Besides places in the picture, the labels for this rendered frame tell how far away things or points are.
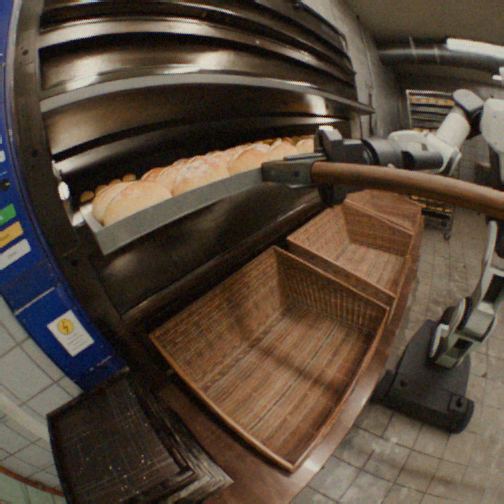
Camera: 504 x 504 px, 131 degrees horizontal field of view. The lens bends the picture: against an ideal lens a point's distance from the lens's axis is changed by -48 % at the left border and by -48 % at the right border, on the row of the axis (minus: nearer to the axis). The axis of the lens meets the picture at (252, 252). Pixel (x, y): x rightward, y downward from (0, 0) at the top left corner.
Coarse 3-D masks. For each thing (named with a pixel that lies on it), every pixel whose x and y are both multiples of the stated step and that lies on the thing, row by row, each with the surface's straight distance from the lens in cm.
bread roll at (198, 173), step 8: (208, 160) 34; (184, 168) 33; (192, 168) 31; (200, 168) 32; (208, 168) 32; (216, 168) 33; (224, 168) 34; (176, 176) 32; (184, 176) 31; (192, 176) 31; (200, 176) 31; (208, 176) 31; (216, 176) 32; (224, 176) 33; (176, 184) 31; (184, 184) 30; (192, 184) 30; (200, 184) 30; (176, 192) 31
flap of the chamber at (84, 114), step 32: (64, 96) 41; (96, 96) 41; (128, 96) 45; (160, 96) 49; (192, 96) 55; (224, 96) 61; (256, 96) 70; (288, 96) 79; (320, 96) 91; (64, 128) 48; (96, 128) 54; (128, 128) 61
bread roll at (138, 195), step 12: (144, 180) 29; (120, 192) 28; (132, 192) 27; (144, 192) 27; (156, 192) 28; (168, 192) 30; (108, 204) 28; (120, 204) 27; (132, 204) 26; (144, 204) 27; (108, 216) 27; (120, 216) 26
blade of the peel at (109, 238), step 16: (240, 176) 33; (256, 176) 36; (192, 192) 28; (208, 192) 30; (224, 192) 31; (144, 208) 26; (160, 208) 26; (176, 208) 27; (192, 208) 28; (96, 224) 43; (112, 224) 25; (128, 224) 25; (144, 224) 26; (160, 224) 27; (96, 240) 31; (112, 240) 25; (128, 240) 26
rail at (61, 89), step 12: (120, 72) 44; (132, 72) 45; (144, 72) 46; (156, 72) 46; (168, 72) 47; (180, 72) 49; (192, 72) 50; (204, 72) 52; (216, 72) 54; (228, 72) 56; (240, 72) 59; (252, 72) 62; (72, 84) 43; (84, 84) 43; (96, 84) 43; (300, 84) 80; (48, 96) 42; (372, 108) 173
